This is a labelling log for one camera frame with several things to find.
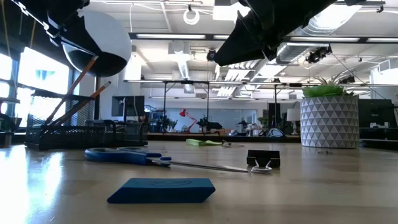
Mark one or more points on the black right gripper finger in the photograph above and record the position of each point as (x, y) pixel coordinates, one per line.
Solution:
(286, 15)
(242, 46)

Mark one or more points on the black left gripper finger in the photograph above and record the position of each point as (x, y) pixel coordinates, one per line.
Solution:
(79, 39)

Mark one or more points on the orange pencil pink eraser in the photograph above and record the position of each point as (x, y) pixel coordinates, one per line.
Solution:
(93, 96)
(73, 85)

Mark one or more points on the yellow-green sticky note pad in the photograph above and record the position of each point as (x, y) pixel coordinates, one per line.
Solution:
(202, 142)

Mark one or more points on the large black binder clip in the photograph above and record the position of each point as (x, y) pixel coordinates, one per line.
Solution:
(262, 157)

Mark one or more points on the blue wedge eraser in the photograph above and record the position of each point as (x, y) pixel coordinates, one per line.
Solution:
(161, 189)

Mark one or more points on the black mesh desk organizer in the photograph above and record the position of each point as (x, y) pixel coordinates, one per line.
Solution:
(62, 137)

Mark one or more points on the black overhead light bar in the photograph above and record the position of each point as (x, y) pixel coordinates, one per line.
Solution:
(174, 36)

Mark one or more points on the black computer monitor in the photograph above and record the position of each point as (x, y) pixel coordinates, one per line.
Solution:
(127, 105)

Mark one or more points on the white table lamp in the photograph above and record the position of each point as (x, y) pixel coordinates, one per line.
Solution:
(293, 114)

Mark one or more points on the red desk lamp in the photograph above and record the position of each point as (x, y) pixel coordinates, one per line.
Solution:
(184, 112)

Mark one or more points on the white blue round object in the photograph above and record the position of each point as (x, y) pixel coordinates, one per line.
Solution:
(275, 133)

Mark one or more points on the succulent in white patterned pot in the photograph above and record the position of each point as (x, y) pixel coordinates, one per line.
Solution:
(329, 121)

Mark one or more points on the large dark screen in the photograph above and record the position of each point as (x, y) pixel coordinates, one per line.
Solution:
(376, 112)

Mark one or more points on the black ceiling camera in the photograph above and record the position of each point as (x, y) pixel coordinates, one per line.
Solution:
(211, 55)

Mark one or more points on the silver ventilation duct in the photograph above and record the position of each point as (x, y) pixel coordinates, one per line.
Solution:
(292, 51)

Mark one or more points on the black camera mount cluster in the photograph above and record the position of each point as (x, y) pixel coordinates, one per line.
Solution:
(317, 54)

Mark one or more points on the black aluminium table frame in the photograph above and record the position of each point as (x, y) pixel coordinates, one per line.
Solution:
(264, 139)

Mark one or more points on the black background rig frame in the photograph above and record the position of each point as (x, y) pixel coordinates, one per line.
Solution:
(164, 105)

